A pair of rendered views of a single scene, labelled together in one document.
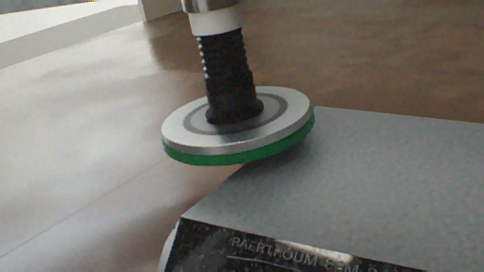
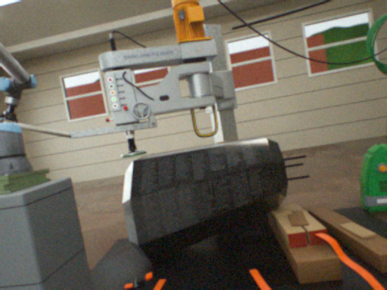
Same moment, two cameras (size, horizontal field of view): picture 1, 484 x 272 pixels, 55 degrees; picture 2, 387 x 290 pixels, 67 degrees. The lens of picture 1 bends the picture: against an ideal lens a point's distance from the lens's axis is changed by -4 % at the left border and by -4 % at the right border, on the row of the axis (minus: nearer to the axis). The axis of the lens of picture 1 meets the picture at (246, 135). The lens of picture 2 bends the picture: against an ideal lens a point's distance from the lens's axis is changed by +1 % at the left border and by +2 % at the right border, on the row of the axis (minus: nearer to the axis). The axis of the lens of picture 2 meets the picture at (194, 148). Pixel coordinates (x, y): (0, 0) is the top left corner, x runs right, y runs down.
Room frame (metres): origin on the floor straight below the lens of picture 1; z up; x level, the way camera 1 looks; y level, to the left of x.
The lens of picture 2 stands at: (-1.63, 1.01, 1.00)
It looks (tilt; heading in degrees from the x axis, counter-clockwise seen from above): 4 degrees down; 324
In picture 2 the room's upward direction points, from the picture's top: 10 degrees counter-clockwise
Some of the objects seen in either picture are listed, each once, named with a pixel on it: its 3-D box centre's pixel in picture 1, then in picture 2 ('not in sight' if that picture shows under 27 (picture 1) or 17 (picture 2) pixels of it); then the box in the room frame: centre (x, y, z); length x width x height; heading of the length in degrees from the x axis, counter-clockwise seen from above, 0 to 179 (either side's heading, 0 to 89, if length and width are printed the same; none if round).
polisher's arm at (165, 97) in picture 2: not in sight; (170, 95); (0.46, -0.34, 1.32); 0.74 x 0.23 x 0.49; 66
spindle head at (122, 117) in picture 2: not in sight; (133, 99); (0.60, -0.06, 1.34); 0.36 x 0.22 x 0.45; 66
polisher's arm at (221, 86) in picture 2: not in sight; (213, 88); (0.62, -0.97, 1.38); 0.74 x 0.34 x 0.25; 124
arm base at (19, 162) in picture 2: not in sight; (11, 165); (0.17, 0.90, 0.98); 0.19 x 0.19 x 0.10
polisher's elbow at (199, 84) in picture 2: not in sight; (199, 87); (0.37, -0.59, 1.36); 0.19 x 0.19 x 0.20
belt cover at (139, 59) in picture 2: not in sight; (159, 60); (0.49, -0.31, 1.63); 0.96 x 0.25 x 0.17; 66
